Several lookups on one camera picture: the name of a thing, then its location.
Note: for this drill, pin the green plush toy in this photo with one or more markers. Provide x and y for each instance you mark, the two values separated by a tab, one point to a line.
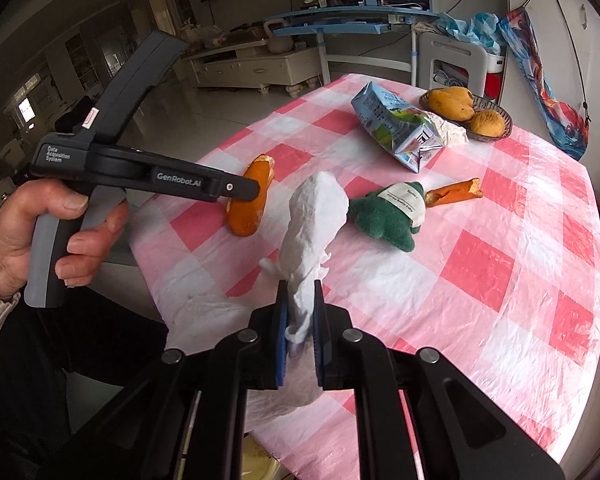
380	215

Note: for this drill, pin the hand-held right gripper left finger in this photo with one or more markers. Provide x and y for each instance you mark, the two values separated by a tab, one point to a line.
280	330

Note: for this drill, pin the person's dark clothing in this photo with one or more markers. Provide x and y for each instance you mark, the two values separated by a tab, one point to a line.
55	385

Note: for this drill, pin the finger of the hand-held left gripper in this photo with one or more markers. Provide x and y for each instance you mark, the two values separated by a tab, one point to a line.
195	180
140	75

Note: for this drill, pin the yellow plastic basin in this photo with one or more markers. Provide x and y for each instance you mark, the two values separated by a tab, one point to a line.
260	460

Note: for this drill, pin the woven fruit basket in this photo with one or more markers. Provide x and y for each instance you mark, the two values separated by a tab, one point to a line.
482	101

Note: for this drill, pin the blue green drink carton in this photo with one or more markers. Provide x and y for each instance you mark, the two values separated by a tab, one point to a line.
385	115

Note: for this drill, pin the brown tray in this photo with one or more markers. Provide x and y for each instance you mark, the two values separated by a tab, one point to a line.
250	32

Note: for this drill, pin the blue study desk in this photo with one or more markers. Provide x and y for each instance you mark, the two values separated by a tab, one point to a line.
340	15

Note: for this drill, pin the beige kettlebell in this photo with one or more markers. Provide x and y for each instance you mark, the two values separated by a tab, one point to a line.
280	42

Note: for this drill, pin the clear plastic bags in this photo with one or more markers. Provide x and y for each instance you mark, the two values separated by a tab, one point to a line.
210	37

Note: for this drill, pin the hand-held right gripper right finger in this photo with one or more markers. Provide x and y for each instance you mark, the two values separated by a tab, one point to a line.
320	330

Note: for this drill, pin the red container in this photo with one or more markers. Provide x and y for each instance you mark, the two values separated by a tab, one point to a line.
492	85

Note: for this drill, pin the small orange fruit peel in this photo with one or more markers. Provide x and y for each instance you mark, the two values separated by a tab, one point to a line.
455	192

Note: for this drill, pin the blue patterned cloth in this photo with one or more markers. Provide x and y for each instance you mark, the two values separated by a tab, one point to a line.
480	27

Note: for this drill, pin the colourful printed bag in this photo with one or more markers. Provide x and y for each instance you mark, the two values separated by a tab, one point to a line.
545	90

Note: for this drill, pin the white plastic stool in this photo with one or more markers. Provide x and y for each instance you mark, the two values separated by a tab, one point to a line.
455	50

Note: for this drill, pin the person's left hand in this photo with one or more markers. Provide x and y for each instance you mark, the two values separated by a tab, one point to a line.
10	245

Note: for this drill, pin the cream TV cabinet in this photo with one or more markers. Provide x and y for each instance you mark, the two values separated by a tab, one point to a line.
250	67

